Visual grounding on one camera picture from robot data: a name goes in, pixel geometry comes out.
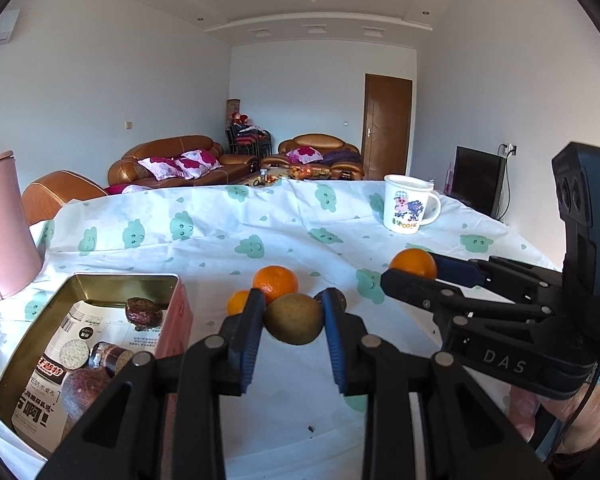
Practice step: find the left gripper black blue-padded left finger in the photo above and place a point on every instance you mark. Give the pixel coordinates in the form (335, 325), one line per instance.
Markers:
(161, 418)

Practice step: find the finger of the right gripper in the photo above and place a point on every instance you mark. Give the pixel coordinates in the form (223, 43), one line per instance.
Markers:
(490, 269)
(442, 298)

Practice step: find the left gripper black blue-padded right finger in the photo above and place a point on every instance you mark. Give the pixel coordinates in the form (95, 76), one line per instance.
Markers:
(426, 418)

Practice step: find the purple passion fruit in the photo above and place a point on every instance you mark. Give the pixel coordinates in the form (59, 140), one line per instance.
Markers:
(79, 391)

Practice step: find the layered cake piece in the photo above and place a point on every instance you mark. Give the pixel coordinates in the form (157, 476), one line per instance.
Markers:
(110, 357)

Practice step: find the dark dried date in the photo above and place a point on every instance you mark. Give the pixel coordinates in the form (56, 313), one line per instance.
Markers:
(143, 313)

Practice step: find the small orange mandarin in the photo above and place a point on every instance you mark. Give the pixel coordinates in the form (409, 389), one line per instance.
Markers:
(236, 303)

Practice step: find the brown kiwi fruit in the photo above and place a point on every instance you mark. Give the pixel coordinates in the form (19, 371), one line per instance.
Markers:
(294, 318)

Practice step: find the person's hand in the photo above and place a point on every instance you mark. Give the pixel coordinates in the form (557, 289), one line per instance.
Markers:
(584, 431)

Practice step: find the white cartoon mug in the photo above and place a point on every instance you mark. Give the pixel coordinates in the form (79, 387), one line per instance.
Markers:
(409, 204)

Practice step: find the black television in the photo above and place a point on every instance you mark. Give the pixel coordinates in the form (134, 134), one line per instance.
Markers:
(478, 180)

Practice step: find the pink metal tin box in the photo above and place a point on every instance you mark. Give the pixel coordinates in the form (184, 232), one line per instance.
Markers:
(166, 290)

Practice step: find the printed paper sheet in tin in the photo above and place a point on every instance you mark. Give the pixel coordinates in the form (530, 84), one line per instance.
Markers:
(39, 418)

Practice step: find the white tablecloth green clouds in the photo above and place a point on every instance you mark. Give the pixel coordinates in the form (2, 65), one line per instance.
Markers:
(292, 423)

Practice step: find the brown leather armchair far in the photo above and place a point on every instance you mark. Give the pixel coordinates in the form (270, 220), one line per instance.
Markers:
(344, 160)

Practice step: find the pink cushion on armchair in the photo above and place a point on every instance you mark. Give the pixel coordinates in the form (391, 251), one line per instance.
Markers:
(304, 155)

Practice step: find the brown wooden door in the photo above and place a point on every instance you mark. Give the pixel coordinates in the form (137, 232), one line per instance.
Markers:
(387, 121)

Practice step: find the cluttered coffee table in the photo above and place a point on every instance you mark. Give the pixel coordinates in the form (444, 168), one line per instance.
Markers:
(272, 175)

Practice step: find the pink electric kettle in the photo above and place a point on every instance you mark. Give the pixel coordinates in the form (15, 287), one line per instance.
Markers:
(20, 262)

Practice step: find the brown leather chair near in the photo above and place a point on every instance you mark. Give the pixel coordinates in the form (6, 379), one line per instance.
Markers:
(44, 197)

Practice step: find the brown leather long sofa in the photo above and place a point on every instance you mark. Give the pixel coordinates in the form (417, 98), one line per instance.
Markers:
(127, 171)

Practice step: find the pink floral cushion left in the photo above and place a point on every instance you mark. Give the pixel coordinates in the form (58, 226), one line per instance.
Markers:
(162, 168)

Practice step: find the pink floral cushion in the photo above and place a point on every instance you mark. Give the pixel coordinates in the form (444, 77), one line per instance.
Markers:
(162, 168)
(197, 163)

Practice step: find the stacked black red chairs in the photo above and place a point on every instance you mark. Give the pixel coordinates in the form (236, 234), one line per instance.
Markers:
(244, 138)

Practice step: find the pink floral cushion right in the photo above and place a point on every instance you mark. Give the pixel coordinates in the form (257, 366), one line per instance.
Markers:
(197, 163)

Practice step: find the white air conditioner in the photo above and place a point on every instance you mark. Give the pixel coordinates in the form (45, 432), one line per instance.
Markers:
(8, 21)

